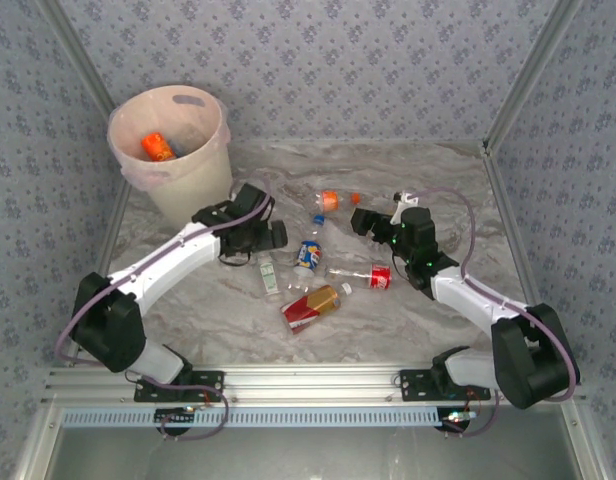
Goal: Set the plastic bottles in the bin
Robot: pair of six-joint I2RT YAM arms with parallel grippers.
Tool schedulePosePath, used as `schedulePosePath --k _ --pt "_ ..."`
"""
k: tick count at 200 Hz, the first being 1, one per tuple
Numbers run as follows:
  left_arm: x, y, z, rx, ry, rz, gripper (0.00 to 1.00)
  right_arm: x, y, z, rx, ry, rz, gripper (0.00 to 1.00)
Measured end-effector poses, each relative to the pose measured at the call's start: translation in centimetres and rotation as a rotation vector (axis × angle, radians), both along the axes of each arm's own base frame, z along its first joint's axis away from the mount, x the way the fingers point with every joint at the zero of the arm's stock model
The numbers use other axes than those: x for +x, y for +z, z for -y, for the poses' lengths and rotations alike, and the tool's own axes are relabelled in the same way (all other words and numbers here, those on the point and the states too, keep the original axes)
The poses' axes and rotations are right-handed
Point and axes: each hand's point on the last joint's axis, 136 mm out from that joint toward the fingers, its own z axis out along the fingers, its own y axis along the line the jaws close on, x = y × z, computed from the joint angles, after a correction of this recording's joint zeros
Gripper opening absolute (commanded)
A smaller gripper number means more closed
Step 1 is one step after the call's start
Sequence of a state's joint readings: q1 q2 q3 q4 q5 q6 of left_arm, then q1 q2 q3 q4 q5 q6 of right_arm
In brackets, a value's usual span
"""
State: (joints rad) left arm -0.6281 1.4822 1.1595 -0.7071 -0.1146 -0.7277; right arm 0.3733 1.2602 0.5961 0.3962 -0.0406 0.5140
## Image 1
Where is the pink plastic bin liner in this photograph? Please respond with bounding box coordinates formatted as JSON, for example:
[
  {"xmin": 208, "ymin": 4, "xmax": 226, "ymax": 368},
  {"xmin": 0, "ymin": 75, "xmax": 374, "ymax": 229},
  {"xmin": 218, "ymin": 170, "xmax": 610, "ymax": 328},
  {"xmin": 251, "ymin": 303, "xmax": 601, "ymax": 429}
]
[{"xmin": 106, "ymin": 83, "xmax": 233, "ymax": 192}]

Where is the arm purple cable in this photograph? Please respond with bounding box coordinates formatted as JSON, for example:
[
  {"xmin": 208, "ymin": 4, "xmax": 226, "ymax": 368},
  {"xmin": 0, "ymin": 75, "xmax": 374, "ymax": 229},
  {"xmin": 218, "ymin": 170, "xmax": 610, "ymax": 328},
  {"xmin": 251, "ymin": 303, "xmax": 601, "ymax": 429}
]
[
  {"xmin": 410, "ymin": 186, "xmax": 582, "ymax": 439},
  {"xmin": 54, "ymin": 172, "xmax": 278, "ymax": 442}
]

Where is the grey slotted cable duct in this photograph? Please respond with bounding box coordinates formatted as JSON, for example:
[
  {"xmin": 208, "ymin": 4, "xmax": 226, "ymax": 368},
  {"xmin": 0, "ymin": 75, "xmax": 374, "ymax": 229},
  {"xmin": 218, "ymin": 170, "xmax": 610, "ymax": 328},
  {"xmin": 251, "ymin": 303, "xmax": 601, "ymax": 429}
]
[{"xmin": 61, "ymin": 405, "xmax": 442, "ymax": 429}]

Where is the red label cola bottle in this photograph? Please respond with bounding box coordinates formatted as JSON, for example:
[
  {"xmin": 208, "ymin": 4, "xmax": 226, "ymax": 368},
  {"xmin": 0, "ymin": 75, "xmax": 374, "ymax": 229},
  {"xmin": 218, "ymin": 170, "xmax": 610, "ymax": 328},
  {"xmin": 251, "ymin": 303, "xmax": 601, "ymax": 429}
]
[{"xmin": 325, "ymin": 263, "xmax": 412, "ymax": 293}]

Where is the orange label brown cap bottle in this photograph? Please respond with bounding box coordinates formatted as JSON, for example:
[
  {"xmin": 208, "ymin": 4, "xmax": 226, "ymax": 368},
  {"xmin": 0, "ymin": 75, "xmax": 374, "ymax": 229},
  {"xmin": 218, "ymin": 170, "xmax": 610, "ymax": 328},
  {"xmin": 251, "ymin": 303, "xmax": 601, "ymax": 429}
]
[{"xmin": 140, "ymin": 131, "xmax": 178, "ymax": 163}]

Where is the black controller board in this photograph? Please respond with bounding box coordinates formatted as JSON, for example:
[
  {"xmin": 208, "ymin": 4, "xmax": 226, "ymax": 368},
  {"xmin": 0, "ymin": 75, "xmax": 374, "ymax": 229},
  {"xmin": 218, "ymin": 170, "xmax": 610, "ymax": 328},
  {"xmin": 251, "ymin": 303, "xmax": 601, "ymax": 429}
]
[
  {"xmin": 154, "ymin": 406, "xmax": 195, "ymax": 435},
  {"xmin": 434, "ymin": 405, "xmax": 477, "ymax": 432}
]

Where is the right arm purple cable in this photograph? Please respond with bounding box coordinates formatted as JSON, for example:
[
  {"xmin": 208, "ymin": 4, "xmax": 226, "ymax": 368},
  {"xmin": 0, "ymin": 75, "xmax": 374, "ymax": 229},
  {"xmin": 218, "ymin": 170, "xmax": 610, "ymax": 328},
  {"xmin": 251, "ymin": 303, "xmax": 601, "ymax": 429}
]
[{"xmin": 410, "ymin": 186, "xmax": 582, "ymax": 439}]

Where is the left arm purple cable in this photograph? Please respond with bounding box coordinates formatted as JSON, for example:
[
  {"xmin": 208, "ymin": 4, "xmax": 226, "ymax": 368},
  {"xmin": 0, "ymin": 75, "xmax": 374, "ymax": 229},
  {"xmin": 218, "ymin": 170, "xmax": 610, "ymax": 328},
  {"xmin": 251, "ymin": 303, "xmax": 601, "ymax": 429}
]
[{"xmin": 54, "ymin": 172, "xmax": 278, "ymax": 442}]

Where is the beige waste bin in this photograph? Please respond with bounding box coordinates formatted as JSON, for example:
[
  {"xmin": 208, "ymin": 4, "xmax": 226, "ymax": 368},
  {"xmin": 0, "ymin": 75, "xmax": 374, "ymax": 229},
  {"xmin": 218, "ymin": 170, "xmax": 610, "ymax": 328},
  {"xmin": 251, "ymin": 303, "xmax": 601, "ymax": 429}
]
[{"xmin": 106, "ymin": 83, "xmax": 235, "ymax": 230}]

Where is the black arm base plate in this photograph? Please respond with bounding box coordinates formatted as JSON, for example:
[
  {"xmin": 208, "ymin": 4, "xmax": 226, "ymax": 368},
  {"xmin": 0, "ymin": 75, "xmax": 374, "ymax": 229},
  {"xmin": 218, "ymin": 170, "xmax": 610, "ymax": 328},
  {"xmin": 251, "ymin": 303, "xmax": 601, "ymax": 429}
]
[
  {"xmin": 398, "ymin": 368, "xmax": 492, "ymax": 403},
  {"xmin": 133, "ymin": 369, "xmax": 226, "ymax": 404}
]

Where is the clear bottle green ring cap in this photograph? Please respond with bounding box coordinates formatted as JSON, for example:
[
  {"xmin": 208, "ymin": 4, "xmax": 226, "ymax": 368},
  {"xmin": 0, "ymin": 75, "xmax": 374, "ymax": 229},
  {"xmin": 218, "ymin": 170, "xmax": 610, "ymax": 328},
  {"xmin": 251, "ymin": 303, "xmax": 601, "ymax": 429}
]
[{"xmin": 257, "ymin": 251, "xmax": 284, "ymax": 299}]

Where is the aluminium mounting rail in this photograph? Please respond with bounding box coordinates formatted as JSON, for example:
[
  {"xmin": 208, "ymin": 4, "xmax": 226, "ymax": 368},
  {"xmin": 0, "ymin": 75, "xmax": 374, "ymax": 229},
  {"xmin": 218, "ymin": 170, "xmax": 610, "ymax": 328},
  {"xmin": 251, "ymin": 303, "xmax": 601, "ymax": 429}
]
[{"xmin": 41, "ymin": 366, "xmax": 579, "ymax": 405}]

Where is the aluminium table side rail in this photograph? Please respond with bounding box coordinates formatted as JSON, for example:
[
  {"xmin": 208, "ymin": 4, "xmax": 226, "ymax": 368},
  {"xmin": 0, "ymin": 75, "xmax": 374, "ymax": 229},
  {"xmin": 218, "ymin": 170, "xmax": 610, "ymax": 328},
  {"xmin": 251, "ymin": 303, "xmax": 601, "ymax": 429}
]
[
  {"xmin": 62, "ymin": 174, "xmax": 132, "ymax": 369},
  {"xmin": 480, "ymin": 142, "xmax": 562, "ymax": 364}
]

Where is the aluminium frame post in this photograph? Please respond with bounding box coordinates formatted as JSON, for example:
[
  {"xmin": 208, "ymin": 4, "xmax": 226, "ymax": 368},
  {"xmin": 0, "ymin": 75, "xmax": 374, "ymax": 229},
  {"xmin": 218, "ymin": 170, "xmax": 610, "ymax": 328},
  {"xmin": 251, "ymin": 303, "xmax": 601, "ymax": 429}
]
[
  {"xmin": 482, "ymin": 0, "xmax": 585, "ymax": 154},
  {"xmin": 35, "ymin": 0, "xmax": 114, "ymax": 109}
]

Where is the red gold label bottle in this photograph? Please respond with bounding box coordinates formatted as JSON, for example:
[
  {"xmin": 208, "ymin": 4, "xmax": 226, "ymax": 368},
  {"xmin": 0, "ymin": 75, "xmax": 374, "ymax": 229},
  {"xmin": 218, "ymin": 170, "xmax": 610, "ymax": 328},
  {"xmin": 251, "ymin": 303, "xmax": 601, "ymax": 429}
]
[{"xmin": 279, "ymin": 281, "xmax": 353, "ymax": 335}]

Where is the blue cap cola bottle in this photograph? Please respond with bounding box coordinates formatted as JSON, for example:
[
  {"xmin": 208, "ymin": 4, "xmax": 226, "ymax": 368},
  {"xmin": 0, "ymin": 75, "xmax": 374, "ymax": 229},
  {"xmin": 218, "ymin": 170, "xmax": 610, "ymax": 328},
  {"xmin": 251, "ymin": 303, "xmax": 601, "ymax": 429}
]
[{"xmin": 286, "ymin": 213, "xmax": 326, "ymax": 294}]

